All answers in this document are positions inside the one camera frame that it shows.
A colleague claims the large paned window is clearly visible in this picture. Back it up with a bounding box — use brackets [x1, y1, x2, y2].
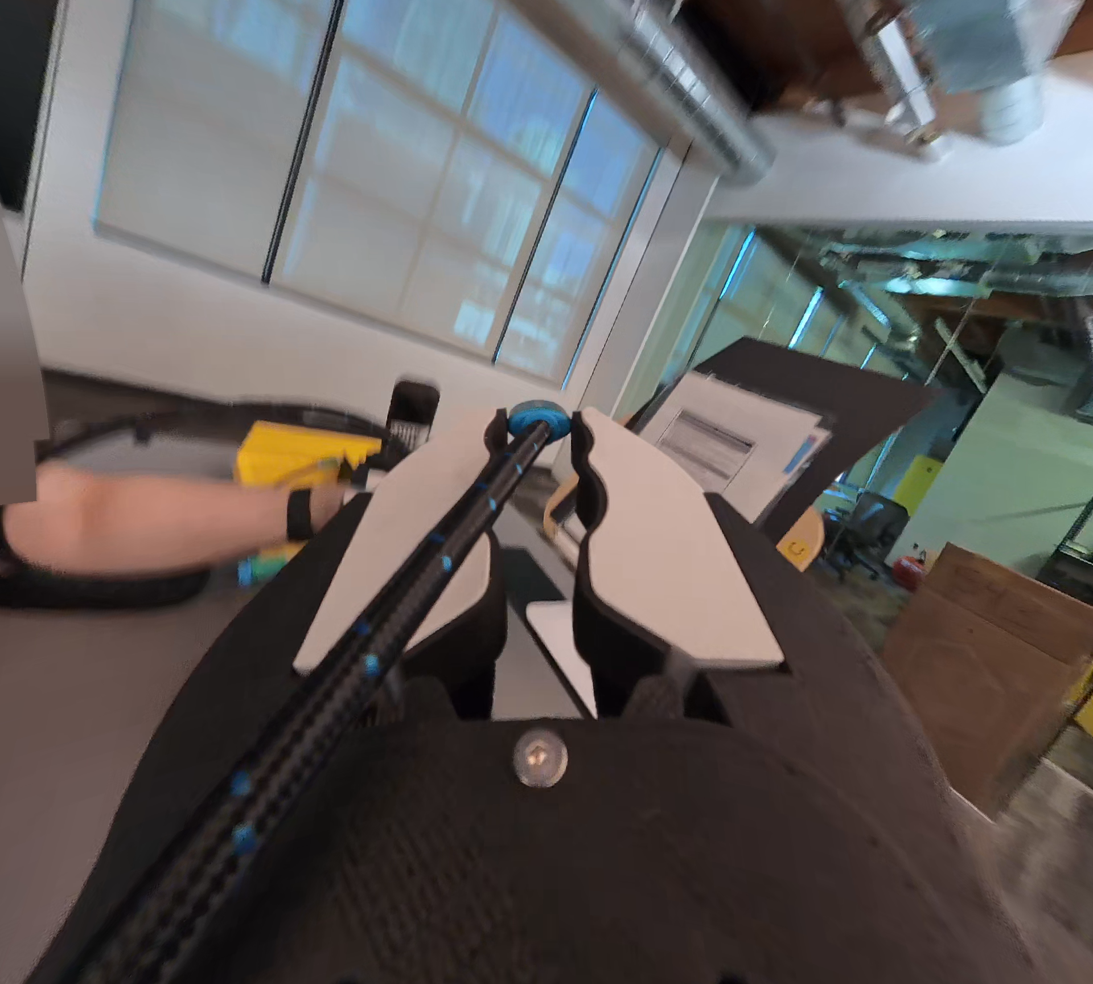
[92, 0, 669, 391]

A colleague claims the hanging metal hvac unit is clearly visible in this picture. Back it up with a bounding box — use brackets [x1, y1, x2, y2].
[837, 0, 1064, 161]

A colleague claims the yellow plastic bin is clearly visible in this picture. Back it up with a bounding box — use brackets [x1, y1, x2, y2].
[233, 420, 387, 490]

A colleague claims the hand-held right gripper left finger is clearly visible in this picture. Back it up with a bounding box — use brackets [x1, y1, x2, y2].
[293, 405, 509, 720]

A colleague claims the brown cardboard box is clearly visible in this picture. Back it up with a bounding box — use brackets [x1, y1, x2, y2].
[882, 542, 1093, 818]

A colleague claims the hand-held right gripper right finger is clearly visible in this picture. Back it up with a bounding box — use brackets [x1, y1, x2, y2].
[570, 407, 785, 719]

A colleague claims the black office chair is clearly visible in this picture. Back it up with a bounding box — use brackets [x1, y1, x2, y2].
[821, 489, 911, 582]

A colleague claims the person's left forearm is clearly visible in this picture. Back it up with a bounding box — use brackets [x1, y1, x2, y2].
[0, 458, 295, 579]

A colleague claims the silver ventilation duct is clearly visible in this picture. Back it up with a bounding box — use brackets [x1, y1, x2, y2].
[623, 0, 780, 186]

